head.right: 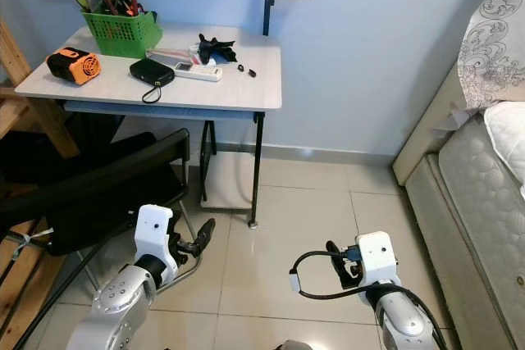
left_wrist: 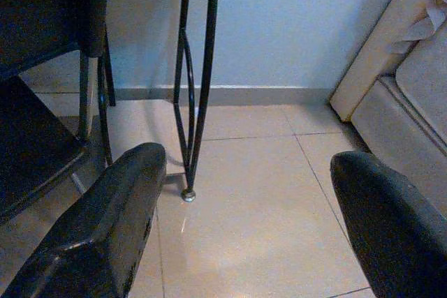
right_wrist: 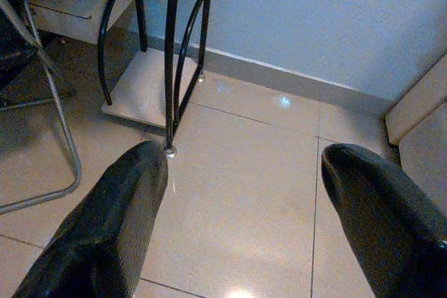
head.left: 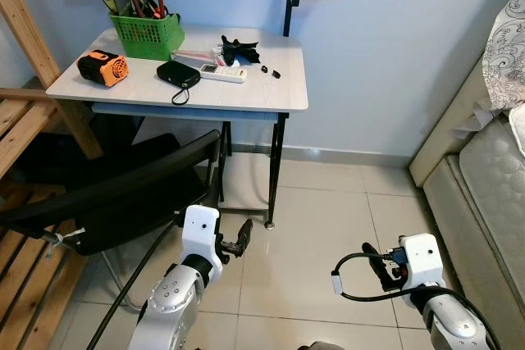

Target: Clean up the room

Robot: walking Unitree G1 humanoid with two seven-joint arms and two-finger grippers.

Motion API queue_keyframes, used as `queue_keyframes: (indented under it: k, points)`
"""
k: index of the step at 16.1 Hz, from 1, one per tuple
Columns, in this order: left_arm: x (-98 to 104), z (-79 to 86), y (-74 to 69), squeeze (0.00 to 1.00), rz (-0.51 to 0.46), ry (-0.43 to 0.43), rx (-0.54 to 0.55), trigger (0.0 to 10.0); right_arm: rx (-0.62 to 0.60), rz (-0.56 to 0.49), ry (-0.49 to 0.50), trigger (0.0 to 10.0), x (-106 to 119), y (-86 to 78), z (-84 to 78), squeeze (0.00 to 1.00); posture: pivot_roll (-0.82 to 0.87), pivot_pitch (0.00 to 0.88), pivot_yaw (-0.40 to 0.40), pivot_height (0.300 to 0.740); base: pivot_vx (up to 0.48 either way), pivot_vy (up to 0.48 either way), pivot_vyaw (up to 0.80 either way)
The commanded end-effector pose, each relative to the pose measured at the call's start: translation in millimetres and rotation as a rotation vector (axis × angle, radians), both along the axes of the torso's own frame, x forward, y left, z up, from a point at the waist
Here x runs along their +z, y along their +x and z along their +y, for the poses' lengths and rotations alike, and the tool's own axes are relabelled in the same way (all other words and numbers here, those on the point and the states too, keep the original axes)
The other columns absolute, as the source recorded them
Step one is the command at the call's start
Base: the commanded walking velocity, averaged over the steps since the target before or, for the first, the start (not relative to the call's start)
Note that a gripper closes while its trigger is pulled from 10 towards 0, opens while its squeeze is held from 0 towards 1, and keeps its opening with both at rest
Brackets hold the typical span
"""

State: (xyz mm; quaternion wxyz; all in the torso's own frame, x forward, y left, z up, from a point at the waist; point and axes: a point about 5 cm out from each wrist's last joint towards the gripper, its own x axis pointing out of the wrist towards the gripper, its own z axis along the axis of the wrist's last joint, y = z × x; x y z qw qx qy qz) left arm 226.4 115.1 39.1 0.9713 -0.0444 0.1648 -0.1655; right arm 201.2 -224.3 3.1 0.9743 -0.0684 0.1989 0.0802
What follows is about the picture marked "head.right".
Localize grey right robot leg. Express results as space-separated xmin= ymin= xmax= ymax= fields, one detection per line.
xmin=278 ymin=339 xmax=314 ymax=350

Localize black chair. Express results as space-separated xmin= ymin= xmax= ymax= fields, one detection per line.
xmin=0 ymin=129 xmax=206 ymax=350

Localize white top desk black legs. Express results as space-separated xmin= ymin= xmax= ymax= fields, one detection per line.
xmin=14 ymin=25 xmax=284 ymax=230

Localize white cloth strip tie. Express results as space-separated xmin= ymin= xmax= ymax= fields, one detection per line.
xmin=12 ymin=231 xmax=50 ymax=252

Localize wooden slatted base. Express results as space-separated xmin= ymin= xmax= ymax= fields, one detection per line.
xmin=0 ymin=88 xmax=54 ymax=350

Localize white remote control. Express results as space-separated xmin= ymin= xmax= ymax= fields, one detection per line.
xmin=175 ymin=63 xmax=223 ymax=83

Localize flat pink white box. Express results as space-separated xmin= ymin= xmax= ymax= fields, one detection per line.
xmin=154 ymin=49 xmax=199 ymax=64

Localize black glove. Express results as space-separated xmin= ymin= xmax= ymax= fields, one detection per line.
xmin=197 ymin=34 xmax=239 ymax=66

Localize green plastic basket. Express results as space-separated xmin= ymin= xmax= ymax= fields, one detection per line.
xmin=86 ymin=10 xmax=163 ymax=59

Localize orange black portable fan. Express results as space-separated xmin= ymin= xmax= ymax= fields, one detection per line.
xmin=48 ymin=48 xmax=102 ymax=86

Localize grey patterned blanket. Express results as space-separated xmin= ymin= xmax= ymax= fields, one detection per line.
xmin=457 ymin=0 xmax=525 ymax=113

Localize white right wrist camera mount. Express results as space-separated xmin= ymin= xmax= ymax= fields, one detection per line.
xmin=355 ymin=231 xmax=399 ymax=287

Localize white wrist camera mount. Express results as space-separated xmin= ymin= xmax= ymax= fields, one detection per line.
xmin=355 ymin=231 xmax=399 ymax=287
xmin=135 ymin=204 xmax=176 ymax=273

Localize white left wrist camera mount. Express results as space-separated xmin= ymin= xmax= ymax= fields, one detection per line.
xmin=135 ymin=204 xmax=176 ymax=273

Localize black cable with white plug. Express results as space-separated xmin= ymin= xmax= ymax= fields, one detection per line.
xmin=290 ymin=250 xmax=378 ymax=298

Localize black pouch with strap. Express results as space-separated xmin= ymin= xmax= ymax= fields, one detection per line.
xmin=129 ymin=58 xmax=176 ymax=105

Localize wooden ladder frame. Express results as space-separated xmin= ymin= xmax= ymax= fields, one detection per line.
xmin=0 ymin=22 xmax=80 ymax=159

